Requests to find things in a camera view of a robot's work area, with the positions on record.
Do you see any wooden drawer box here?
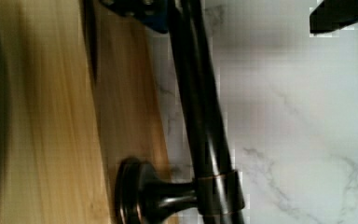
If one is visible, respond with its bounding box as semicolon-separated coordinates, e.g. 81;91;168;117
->
0;0;111;224

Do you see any black drawer bar handle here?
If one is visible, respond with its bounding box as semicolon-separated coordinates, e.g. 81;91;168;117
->
115;0;245;224

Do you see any wooden drawer front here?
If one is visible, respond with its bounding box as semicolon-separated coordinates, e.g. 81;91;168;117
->
89;0;171;224

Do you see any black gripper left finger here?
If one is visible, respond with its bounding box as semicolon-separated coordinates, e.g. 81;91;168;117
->
99;0;169;34

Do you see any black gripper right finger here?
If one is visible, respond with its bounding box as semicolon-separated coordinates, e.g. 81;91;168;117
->
310;0;358;35

